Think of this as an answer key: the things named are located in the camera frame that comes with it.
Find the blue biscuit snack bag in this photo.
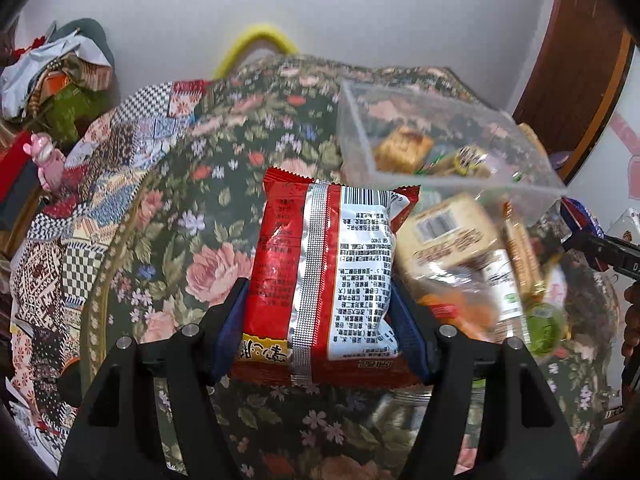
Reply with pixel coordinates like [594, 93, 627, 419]
[560, 197, 605, 250]

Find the red white snack bag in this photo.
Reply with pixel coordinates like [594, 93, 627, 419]
[232, 167, 420, 388]

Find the round yellow label cookie pack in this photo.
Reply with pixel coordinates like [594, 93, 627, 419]
[437, 145, 492, 178]

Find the green snack bag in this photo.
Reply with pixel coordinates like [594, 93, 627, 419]
[416, 146, 459, 176]

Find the clear cracker pack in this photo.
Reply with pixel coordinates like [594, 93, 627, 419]
[501, 202, 544, 308]

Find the beige barcode bread pack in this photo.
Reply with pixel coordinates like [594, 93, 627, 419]
[395, 193, 500, 341]

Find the clear plastic storage box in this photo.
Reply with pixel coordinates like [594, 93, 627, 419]
[336, 80, 565, 226]

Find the brown wooden door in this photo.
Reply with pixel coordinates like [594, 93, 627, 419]
[514, 0, 634, 182]

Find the patchwork quilt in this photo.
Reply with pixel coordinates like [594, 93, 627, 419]
[8, 80, 207, 469]

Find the orange wrapped cake snack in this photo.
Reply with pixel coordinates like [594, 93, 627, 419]
[374, 126, 434, 174]

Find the pink plush toy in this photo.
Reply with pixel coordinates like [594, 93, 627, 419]
[23, 133, 65, 195]

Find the red box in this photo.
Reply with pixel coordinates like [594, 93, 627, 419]
[0, 131, 32, 202]

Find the pile of clothes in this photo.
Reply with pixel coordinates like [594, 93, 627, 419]
[1, 18, 119, 150]

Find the yellow curved foam tube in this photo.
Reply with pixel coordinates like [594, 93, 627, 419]
[213, 23, 298, 79]

